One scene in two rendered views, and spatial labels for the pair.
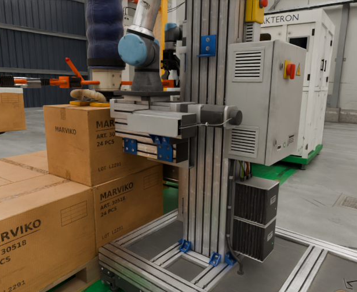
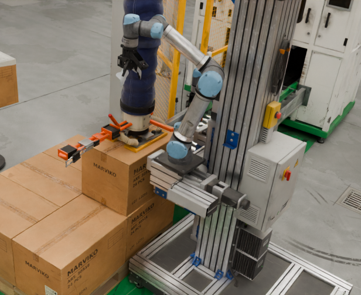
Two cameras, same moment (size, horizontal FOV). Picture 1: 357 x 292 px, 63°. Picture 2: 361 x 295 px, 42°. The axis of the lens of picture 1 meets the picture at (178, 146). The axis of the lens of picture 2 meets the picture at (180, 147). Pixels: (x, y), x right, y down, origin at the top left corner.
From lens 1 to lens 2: 176 cm
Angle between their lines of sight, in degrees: 19
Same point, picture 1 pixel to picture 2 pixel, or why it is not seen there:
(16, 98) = (10, 71)
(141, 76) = not seen: hidden behind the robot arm
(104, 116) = (139, 164)
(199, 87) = (221, 161)
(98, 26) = (136, 82)
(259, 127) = (260, 209)
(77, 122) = (118, 170)
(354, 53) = not seen: outside the picture
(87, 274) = (118, 275)
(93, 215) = (125, 236)
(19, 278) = (84, 286)
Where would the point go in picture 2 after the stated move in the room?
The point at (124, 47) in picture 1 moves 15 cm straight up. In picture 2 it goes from (172, 149) to (174, 124)
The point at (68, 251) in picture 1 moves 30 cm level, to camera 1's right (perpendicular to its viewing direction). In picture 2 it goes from (109, 263) to (155, 266)
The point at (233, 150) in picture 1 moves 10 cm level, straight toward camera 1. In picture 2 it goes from (241, 216) to (240, 226)
